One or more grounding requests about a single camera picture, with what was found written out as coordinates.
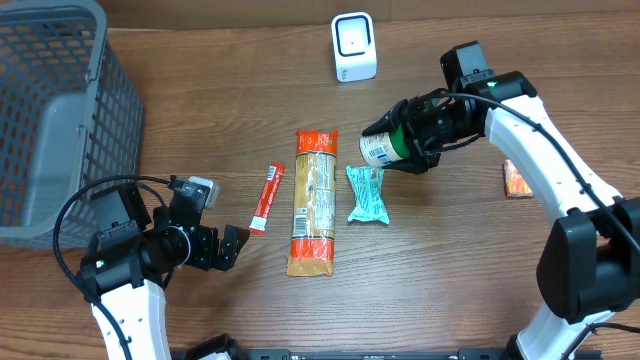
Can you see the teal tissue packet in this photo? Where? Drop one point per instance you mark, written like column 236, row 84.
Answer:
column 366, row 183

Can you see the grey plastic mesh basket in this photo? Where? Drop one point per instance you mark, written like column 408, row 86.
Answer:
column 69, row 113

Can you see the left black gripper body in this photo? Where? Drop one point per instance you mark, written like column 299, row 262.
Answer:
column 198, row 245

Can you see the green lid jar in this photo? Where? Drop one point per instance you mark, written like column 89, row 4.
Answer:
column 384, row 149

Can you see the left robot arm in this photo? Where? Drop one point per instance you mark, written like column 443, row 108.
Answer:
column 132, row 259

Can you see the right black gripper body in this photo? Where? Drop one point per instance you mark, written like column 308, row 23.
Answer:
column 430, row 119

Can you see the white barcode scanner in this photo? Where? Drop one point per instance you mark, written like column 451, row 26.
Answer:
column 354, row 46

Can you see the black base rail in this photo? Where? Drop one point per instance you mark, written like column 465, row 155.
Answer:
column 461, row 354

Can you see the red snack package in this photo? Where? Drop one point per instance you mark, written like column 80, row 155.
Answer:
column 313, row 229

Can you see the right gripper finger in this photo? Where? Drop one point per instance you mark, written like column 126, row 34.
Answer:
column 394, row 118
column 415, row 165

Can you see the red stick sachet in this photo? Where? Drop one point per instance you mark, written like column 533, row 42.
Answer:
column 274, row 177

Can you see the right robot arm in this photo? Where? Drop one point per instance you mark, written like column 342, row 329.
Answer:
column 589, row 267

